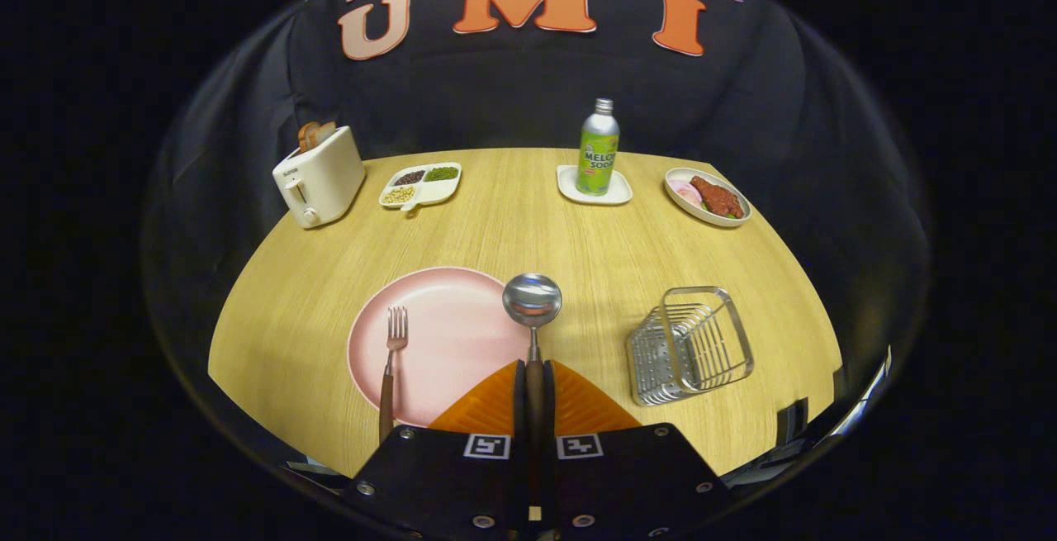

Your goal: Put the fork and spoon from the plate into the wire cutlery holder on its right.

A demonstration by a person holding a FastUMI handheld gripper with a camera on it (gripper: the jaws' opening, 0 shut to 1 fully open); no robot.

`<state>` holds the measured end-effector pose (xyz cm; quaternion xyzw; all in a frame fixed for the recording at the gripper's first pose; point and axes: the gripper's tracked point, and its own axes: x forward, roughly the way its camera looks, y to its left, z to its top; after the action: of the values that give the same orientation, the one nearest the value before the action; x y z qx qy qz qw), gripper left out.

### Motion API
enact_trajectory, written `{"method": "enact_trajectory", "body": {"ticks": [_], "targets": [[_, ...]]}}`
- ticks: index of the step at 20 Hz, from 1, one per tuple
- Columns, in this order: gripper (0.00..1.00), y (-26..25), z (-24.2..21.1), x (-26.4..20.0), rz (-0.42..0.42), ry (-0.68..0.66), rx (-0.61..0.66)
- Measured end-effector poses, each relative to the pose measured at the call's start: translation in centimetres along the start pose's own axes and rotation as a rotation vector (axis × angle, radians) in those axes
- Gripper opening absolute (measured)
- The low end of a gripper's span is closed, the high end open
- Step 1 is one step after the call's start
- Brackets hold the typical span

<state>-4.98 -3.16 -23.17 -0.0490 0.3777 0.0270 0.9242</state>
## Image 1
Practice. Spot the green soda bottle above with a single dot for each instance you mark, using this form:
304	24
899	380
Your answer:
598	161

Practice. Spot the white divided snack tray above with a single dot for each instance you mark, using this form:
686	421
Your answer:
438	191

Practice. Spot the pile of dark beans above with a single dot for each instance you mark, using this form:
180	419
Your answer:
410	177

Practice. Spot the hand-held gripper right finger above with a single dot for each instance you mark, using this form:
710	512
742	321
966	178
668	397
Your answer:
628	483

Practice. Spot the white toaster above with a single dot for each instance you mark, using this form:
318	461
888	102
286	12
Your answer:
326	177

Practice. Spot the pile of green beans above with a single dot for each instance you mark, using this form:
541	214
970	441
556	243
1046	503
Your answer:
442	173

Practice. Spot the white square coaster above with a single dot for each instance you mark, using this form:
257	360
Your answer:
570	186

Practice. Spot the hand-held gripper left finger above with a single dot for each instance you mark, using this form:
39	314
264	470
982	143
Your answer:
438	483

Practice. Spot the pink ham slices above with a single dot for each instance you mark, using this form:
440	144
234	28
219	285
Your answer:
684	192

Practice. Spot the pink plate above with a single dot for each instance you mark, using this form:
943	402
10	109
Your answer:
454	343

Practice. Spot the red meat piece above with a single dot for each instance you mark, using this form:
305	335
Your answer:
717	196

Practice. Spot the pile of yellow beans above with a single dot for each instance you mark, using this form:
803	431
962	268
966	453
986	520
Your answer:
399	195

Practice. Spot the white oval dish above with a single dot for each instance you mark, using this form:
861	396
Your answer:
710	217

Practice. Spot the brown toast slice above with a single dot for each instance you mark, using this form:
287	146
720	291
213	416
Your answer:
307	136
325	131

